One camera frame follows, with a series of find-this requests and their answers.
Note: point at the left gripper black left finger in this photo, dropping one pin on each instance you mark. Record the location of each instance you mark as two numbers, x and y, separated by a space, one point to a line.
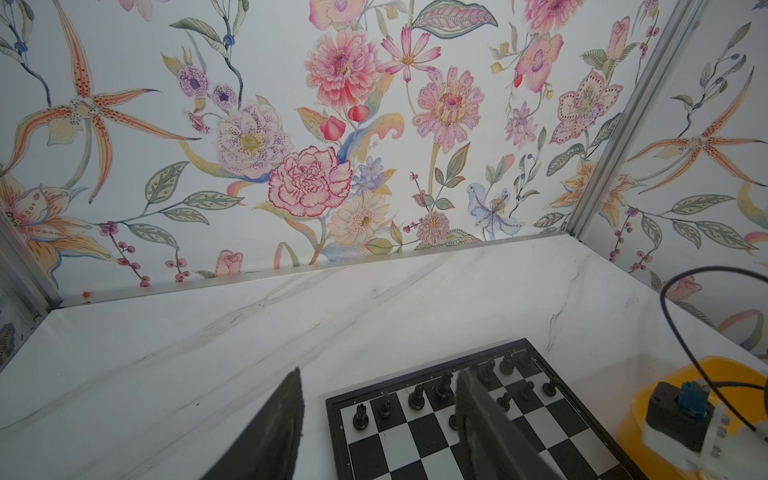
268 446

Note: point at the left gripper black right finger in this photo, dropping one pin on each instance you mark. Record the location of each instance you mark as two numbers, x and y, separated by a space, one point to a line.
492 446

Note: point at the black and white chessboard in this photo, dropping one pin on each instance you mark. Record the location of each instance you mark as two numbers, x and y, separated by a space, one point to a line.
405 427

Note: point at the yellow plastic tray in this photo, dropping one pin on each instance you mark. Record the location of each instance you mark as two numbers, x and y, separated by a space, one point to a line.
737 386

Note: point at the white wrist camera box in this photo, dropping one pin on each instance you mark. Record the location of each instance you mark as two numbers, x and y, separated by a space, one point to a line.
684 428

